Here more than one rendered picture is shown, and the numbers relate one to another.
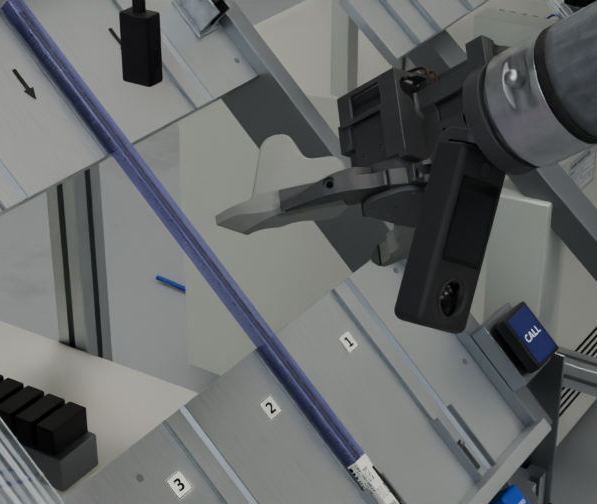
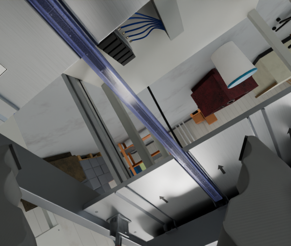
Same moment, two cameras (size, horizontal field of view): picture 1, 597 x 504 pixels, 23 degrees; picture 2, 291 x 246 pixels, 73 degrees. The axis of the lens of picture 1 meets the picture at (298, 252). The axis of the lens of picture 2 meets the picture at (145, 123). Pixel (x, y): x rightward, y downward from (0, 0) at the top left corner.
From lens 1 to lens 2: 0.92 m
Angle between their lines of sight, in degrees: 43
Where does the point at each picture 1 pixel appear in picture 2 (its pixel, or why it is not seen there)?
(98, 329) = (71, 86)
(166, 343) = not seen: hidden behind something
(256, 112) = (75, 191)
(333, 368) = (8, 37)
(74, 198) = (100, 125)
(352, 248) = not seen: outside the picture
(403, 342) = not seen: outside the picture
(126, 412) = not seen: hidden behind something
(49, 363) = (87, 72)
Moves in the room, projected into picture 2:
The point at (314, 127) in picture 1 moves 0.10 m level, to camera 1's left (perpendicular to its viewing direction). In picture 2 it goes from (48, 201) to (106, 172)
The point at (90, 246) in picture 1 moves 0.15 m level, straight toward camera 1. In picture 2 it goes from (85, 112) to (94, 84)
